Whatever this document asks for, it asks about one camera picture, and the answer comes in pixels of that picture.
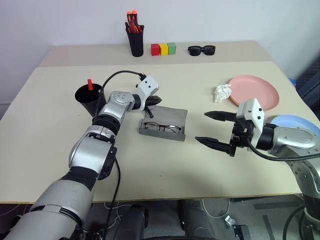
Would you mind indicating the grey glasses case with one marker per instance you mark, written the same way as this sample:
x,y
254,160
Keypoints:
x,y
170,115

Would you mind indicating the tall black pen holder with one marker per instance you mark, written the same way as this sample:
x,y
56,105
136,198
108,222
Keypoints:
x,y
137,45

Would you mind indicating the red and black pen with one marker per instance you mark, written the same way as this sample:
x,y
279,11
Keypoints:
x,y
89,84

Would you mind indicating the black sunglasses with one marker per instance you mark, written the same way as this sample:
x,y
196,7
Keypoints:
x,y
195,51

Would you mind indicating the pink plate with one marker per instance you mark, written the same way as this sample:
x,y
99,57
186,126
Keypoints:
x,y
257,91

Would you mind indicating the dark chair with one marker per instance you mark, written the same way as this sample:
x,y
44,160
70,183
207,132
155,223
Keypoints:
x,y
311,82

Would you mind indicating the thin-framed clear eyeglasses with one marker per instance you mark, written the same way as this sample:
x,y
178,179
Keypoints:
x,y
160,126

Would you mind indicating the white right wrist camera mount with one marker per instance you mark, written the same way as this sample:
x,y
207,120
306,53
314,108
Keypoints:
x,y
251,110

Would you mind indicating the red cube block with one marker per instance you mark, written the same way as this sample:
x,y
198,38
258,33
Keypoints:
x,y
155,50

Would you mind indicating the yellow cube block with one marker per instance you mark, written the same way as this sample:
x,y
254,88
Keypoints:
x,y
164,49

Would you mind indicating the wide black pen cup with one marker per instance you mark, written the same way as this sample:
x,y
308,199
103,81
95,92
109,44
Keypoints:
x,y
87,102

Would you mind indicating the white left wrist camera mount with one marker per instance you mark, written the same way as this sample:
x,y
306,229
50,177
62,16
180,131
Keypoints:
x,y
147,86

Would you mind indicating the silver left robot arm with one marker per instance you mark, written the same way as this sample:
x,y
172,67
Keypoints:
x,y
95,145

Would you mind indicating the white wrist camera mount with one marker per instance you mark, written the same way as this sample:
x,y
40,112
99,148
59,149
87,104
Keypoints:
x,y
147,86
251,110

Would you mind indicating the orange-capped marker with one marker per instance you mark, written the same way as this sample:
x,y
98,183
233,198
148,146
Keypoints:
x,y
134,16
129,16

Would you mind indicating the blue plastic container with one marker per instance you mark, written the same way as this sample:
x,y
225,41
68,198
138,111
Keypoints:
x,y
293,82

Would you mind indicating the dark rounded shape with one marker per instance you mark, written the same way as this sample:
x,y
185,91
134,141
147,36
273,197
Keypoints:
x,y
195,220
132,222

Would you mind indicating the blue plate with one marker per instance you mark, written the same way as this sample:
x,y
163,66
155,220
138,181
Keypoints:
x,y
290,121

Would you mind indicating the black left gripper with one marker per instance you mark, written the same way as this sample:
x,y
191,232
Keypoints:
x,y
149,102

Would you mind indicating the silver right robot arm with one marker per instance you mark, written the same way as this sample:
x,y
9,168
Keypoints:
x,y
287,137

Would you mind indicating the black floor box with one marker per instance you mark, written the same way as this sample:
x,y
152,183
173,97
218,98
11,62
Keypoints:
x,y
243,233

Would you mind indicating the green cube block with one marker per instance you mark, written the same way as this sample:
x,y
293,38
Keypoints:
x,y
172,48

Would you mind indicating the crumpled white paper ball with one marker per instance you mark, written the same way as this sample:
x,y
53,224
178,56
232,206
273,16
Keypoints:
x,y
222,93

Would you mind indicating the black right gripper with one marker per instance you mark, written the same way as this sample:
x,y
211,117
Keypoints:
x,y
241,135

